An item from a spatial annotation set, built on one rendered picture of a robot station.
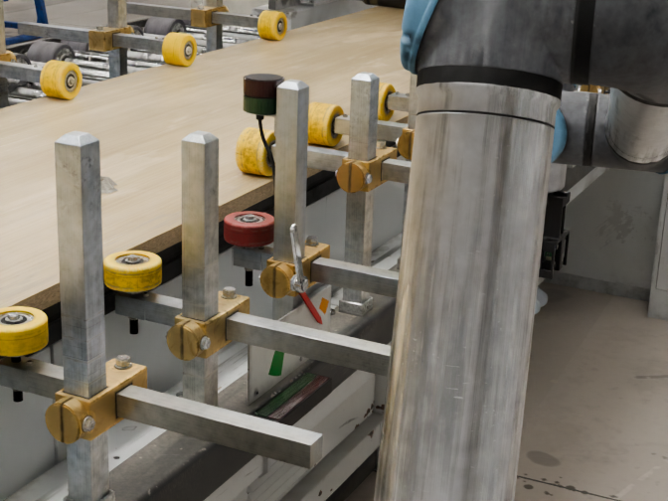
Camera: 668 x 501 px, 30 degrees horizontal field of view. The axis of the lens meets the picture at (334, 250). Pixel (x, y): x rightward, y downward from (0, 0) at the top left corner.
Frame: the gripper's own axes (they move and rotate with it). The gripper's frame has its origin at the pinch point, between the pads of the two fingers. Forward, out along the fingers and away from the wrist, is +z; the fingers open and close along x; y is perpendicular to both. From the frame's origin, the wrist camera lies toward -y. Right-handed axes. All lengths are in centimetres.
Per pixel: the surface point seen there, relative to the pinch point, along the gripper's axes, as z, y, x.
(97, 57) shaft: 2, -173, 139
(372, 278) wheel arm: -2.8, -20.3, -1.5
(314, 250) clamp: -4.5, -31.1, 0.9
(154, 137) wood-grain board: -7, -84, 37
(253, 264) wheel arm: -1.3, -40.2, -1.7
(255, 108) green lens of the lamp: -27.2, -37.3, -7.0
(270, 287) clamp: -1.0, -33.5, -8.5
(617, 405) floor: 83, -13, 155
